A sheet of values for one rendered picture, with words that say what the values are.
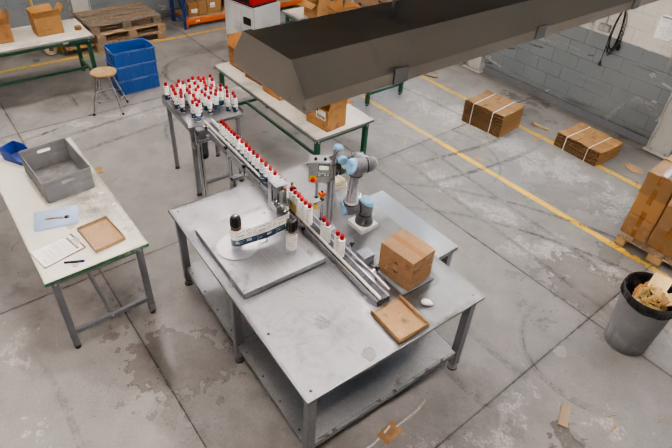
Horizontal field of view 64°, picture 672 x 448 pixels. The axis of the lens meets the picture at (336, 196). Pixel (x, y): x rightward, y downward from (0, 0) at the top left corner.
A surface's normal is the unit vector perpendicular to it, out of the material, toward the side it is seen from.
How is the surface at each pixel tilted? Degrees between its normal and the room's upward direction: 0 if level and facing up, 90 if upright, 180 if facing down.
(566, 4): 55
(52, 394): 0
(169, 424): 0
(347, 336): 0
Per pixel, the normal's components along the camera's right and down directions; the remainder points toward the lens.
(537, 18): 0.54, -0.04
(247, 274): 0.05, -0.80
